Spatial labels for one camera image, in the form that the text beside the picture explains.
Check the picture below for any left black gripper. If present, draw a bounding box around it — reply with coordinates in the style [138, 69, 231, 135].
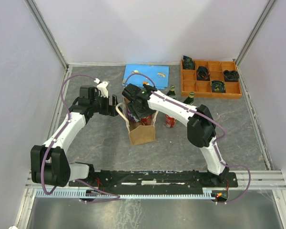
[91, 92, 123, 117]

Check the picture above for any purple soda can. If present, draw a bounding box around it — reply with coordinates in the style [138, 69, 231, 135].
[127, 107, 141, 123]

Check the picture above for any red cola can front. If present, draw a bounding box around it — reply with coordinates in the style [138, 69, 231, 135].
[141, 115, 153, 126]

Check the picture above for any red cola can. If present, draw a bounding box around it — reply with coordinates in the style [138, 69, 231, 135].
[164, 114, 177, 128]
[141, 115, 153, 126]

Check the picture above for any burlap canvas tote bag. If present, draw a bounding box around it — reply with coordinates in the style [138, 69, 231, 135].
[115, 97, 158, 146]

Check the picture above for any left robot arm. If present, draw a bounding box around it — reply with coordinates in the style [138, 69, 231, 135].
[31, 81, 117, 187]

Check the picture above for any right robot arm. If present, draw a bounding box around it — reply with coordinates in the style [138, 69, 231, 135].
[122, 84, 229, 187]

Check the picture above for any blue patterned folded cloth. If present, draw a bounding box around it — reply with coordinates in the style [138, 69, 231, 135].
[122, 64, 169, 90]

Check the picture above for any green glass bottle left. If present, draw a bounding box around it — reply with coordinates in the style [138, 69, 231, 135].
[166, 85, 176, 99]

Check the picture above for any green glass bottle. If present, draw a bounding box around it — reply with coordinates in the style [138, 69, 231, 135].
[166, 85, 176, 99]
[183, 92, 194, 105]

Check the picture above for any red cola can rear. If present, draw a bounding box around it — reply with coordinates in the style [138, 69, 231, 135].
[164, 114, 177, 128]

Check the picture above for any green glass bottle right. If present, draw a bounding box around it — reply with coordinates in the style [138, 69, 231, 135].
[183, 92, 194, 105]

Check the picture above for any dark rolled item top-left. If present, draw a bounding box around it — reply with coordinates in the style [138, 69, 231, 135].
[183, 55, 195, 70]

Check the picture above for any dark rolled item middle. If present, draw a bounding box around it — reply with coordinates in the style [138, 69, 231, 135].
[196, 66, 210, 81]

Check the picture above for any orange compartment tray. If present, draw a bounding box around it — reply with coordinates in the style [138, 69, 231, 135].
[180, 60, 242, 99]

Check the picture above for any dark rolled item bottom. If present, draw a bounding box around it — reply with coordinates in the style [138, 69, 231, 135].
[211, 80, 226, 93]

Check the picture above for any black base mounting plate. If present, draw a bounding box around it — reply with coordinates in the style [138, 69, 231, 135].
[83, 170, 238, 196]

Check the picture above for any dark rolled item right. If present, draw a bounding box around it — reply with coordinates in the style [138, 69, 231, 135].
[223, 70, 239, 82]

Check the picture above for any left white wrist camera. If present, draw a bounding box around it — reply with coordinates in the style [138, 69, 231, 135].
[94, 78, 109, 98]

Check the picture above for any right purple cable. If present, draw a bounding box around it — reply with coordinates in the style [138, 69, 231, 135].
[123, 73, 251, 204]

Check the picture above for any purple cable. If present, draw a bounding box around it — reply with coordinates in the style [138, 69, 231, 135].
[40, 73, 121, 204]
[123, 73, 251, 204]

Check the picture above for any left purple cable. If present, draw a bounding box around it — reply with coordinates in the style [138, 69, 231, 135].
[40, 73, 121, 204]

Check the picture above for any aluminium frame rail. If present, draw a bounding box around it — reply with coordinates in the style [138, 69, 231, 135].
[25, 169, 286, 190]

